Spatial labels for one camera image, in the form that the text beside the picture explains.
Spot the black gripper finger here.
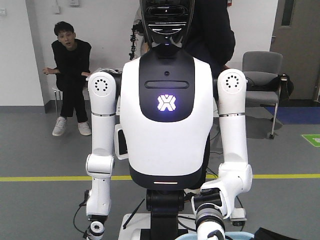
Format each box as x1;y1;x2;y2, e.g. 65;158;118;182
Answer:
253;227;290;240

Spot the white robot arm screen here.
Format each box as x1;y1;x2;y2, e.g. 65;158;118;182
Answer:
191;68;253;240
85;71;118;240

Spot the light blue plastic basket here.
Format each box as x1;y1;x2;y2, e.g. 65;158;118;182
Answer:
175;231;255;240

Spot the grey power adapter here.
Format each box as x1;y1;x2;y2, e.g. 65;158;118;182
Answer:
229;207;247;222

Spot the grey office chair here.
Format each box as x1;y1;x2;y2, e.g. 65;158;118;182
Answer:
242;51;283;139

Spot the white tablet behind robot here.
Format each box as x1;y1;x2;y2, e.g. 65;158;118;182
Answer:
114;124;128;160

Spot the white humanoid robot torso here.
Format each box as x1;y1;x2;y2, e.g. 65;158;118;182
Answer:
119;0;214;240

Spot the standing person in black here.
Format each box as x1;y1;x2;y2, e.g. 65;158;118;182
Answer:
184;0;236;78

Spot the seated person in black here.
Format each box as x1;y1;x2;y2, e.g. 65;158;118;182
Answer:
42;21;92;137

